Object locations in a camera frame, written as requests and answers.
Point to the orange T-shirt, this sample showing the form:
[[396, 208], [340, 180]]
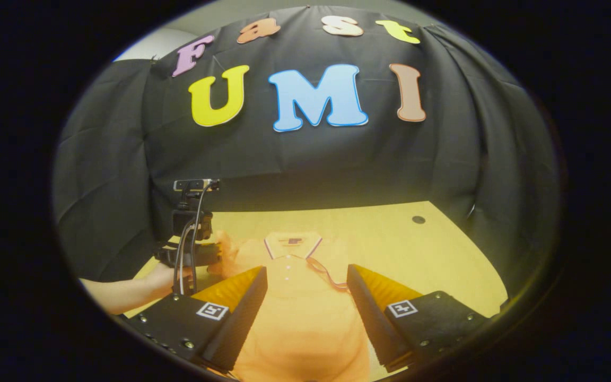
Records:
[[305, 318]]

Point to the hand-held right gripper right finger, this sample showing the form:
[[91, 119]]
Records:
[[369, 326]]

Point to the black backdrop cloth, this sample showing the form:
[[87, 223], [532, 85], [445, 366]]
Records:
[[311, 159]]

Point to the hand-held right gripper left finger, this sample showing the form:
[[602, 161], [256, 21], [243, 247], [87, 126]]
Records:
[[242, 323]]

